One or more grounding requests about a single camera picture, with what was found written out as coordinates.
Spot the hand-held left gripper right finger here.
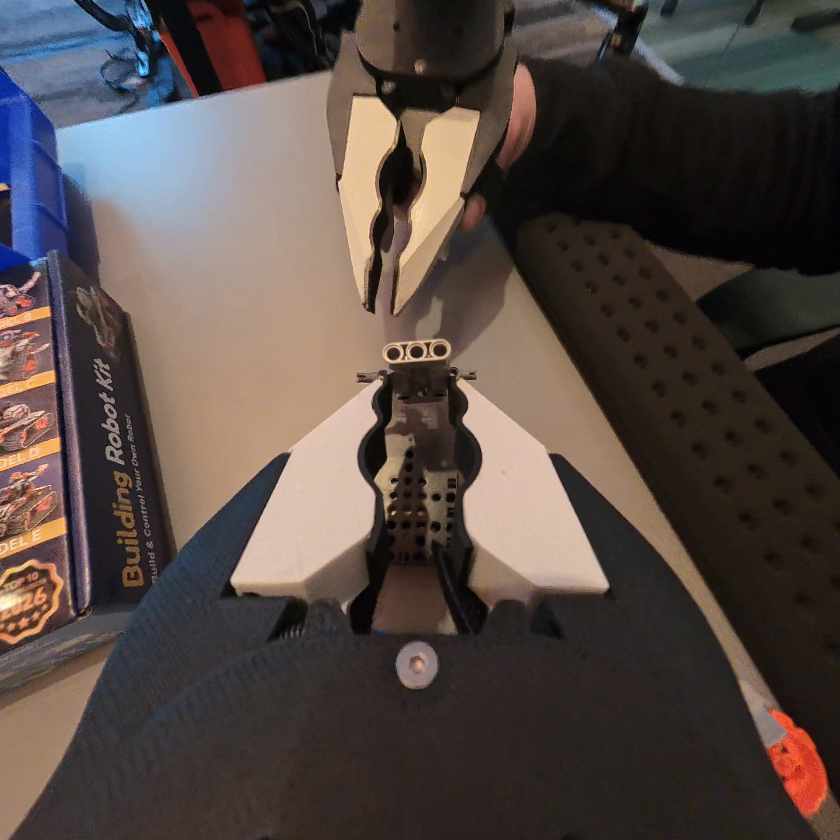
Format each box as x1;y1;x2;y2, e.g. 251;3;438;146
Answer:
453;379;611;599

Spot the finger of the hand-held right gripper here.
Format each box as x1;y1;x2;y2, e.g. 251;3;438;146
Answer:
390;108;483;317
336;95;404;314

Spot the pile of building pieces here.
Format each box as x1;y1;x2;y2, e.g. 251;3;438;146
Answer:
738;679;831;821

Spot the grey beam and connector assembly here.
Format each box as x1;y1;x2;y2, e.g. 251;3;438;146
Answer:
356;338;478;403

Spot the blue robot kit box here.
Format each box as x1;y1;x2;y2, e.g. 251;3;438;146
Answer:
0;251;178;695

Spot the blue storage bin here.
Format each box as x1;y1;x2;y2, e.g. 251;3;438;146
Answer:
0;69;70;263

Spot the person's right hand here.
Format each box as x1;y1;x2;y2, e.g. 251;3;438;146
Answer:
459;62;538;234

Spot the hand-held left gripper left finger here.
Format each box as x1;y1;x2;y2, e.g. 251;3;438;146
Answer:
230;384;387;598

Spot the orange black machine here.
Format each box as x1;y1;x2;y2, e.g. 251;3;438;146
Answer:
154;0;269;99

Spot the dark teal cloth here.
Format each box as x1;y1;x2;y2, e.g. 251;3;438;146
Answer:
696;266;840;375

